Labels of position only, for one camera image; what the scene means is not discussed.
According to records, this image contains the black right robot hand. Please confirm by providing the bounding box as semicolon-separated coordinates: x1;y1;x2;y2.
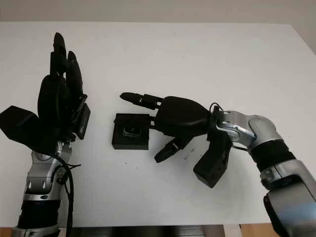
119;92;216;163

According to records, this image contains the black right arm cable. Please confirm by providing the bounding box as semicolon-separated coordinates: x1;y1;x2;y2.
209;102;249;152

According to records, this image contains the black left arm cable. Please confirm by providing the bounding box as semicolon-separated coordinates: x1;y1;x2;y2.
46;153;82;237

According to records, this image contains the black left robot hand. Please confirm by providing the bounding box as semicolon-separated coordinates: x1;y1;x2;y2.
37;32;88;142

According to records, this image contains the dark robot torso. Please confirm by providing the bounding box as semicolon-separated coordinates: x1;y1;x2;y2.
71;226;225;237

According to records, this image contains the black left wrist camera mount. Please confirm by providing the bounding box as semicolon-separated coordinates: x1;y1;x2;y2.
0;105;51;152

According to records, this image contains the black camera box base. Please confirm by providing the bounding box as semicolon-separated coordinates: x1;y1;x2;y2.
111;113;150;151

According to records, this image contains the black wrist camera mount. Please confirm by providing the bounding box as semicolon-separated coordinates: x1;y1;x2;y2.
193;129;233;189
0;105;51;152

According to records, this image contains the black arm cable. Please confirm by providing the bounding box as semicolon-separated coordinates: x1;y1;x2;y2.
209;102;249;152
46;153;82;237

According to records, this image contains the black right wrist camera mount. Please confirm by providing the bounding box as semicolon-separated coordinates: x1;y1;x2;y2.
193;129;233;189

